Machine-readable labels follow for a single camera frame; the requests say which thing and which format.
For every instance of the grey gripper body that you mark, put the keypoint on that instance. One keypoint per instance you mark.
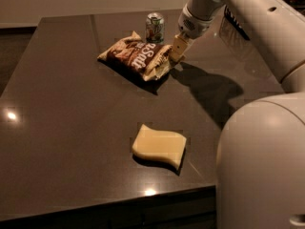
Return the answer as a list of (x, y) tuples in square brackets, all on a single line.
[(193, 25)]

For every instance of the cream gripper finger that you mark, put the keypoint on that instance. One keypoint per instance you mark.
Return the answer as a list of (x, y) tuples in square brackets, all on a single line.
[(181, 43)]

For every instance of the brown chip bag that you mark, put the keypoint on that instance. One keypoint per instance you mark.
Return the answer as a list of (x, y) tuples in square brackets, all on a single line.
[(149, 61)]

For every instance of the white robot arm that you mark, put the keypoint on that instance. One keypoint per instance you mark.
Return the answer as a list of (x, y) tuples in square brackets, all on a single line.
[(260, 160)]

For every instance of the green 7up can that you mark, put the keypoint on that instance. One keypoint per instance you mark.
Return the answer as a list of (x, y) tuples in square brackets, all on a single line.
[(155, 27)]

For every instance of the yellow wavy sponge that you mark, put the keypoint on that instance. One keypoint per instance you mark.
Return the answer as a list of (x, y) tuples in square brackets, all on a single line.
[(161, 146)]

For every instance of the black wire basket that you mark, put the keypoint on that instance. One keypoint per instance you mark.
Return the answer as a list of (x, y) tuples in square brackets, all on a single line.
[(230, 17)]

